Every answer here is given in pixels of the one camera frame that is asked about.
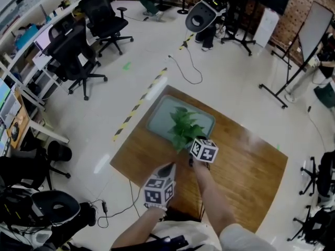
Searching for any computer monitor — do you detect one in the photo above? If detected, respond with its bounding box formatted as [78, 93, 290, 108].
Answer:
[0, 77, 13, 112]

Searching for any wooden top white desk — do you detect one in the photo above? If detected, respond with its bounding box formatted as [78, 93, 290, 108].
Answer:
[6, 87, 70, 151]

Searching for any black office chair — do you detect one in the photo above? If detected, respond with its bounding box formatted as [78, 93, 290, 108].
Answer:
[0, 146, 72, 190]
[46, 22, 108, 101]
[79, 0, 134, 56]
[286, 205, 335, 245]
[299, 150, 335, 203]

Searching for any green potted plant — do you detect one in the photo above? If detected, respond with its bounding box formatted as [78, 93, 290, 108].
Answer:
[167, 106, 207, 154]

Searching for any blue storage box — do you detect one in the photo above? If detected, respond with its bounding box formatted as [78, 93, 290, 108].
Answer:
[14, 25, 40, 49]

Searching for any person's white shirt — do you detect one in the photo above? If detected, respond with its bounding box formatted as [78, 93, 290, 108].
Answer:
[109, 220, 275, 251]

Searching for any white black backpack rig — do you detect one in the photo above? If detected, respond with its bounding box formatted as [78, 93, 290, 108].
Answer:
[185, 0, 229, 33]

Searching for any grey green tray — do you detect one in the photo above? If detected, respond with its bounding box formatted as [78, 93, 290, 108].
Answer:
[146, 95, 216, 150]

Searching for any black floor cable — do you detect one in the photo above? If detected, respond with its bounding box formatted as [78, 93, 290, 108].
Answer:
[167, 34, 204, 85]
[90, 179, 147, 229]

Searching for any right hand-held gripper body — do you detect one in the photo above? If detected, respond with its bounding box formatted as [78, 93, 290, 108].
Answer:
[188, 138, 219, 167]

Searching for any black waste bin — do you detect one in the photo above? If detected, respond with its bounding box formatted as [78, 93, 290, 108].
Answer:
[48, 140, 73, 163]

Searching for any whiteboard on wheeled stand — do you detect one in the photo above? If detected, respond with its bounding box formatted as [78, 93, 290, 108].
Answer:
[259, 1, 334, 109]

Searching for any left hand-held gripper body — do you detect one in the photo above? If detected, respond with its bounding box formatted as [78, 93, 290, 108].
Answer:
[143, 162, 176, 209]

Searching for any white air purifier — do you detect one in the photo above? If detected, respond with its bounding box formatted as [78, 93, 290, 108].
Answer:
[252, 7, 280, 48]

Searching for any open laptop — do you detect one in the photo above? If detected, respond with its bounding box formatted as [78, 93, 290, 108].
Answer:
[33, 25, 53, 51]

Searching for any dark green bin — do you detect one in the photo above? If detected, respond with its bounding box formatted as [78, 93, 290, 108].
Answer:
[314, 84, 335, 109]

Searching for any black chest harness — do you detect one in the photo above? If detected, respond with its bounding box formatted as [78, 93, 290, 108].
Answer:
[149, 233, 189, 251]

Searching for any person's left forearm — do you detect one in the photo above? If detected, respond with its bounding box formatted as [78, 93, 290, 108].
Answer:
[111, 207, 168, 249]

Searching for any person's right forearm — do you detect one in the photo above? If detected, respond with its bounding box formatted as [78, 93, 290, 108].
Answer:
[192, 162, 238, 235]

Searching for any white shelving unit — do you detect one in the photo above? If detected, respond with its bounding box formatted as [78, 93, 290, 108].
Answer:
[0, 0, 103, 109]

